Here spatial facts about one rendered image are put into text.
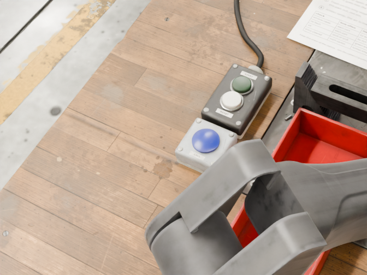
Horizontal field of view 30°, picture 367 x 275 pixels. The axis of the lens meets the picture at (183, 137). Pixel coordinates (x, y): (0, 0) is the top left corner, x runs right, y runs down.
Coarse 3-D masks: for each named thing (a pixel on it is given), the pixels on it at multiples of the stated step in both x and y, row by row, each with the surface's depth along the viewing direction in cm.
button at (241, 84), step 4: (240, 76) 103; (244, 76) 103; (236, 80) 103; (240, 80) 102; (244, 80) 102; (248, 80) 102; (232, 84) 102; (236, 84) 102; (240, 84) 102; (244, 84) 102; (248, 84) 102; (236, 88) 102; (240, 88) 102; (244, 88) 102; (248, 88) 102; (240, 92) 102; (244, 92) 102
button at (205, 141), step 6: (198, 132) 98; (204, 132) 98; (210, 132) 98; (216, 132) 98; (192, 138) 98; (198, 138) 98; (204, 138) 97; (210, 138) 97; (216, 138) 97; (192, 144) 97; (198, 144) 97; (204, 144) 97; (210, 144) 97; (216, 144) 97; (198, 150) 97; (204, 150) 97; (210, 150) 97
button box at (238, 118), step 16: (240, 16) 114; (240, 32) 112; (256, 48) 109; (224, 80) 104; (256, 80) 103; (256, 96) 102; (208, 112) 101; (224, 112) 100; (240, 112) 100; (256, 112) 103; (224, 128) 101; (240, 128) 99
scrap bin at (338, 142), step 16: (304, 112) 96; (288, 128) 94; (304, 128) 99; (320, 128) 97; (336, 128) 95; (352, 128) 93; (288, 144) 97; (304, 144) 99; (320, 144) 99; (336, 144) 98; (352, 144) 96; (288, 160) 98; (304, 160) 98; (320, 160) 97; (336, 160) 97; (240, 208) 88; (240, 224) 90; (240, 240) 92; (320, 256) 84
